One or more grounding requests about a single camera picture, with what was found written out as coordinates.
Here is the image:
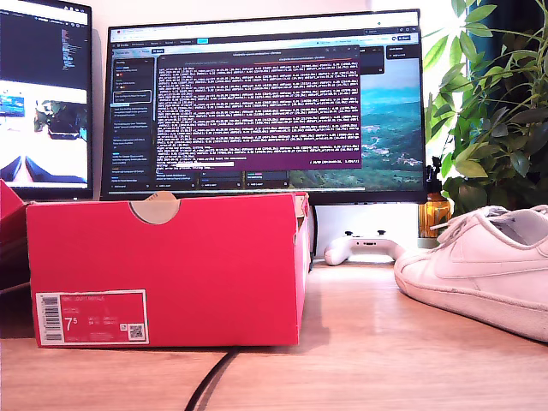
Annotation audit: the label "amber pump bottle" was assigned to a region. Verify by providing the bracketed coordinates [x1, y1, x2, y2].
[418, 156, 453, 239]

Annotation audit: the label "white leather sneaker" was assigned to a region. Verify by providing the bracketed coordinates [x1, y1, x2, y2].
[392, 204, 548, 344]

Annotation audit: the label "small black computer monitor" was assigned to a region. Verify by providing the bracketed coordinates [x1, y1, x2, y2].
[0, 0, 94, 201]

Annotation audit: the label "green leafy houseplant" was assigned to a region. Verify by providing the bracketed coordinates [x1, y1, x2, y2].
[421, 0, 548, 219]

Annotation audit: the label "black cable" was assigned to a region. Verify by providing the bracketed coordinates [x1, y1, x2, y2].
[183, 347, 241, 411]

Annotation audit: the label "white game controller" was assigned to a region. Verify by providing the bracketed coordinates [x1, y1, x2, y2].
[323, 230, 407, 267]

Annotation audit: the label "large black computer monitor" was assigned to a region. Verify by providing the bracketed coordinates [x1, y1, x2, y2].
[99, 8, 429, 206]

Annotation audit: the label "red cardboard shoebox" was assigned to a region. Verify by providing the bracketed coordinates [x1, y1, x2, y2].
[0, 178, 318, 348]

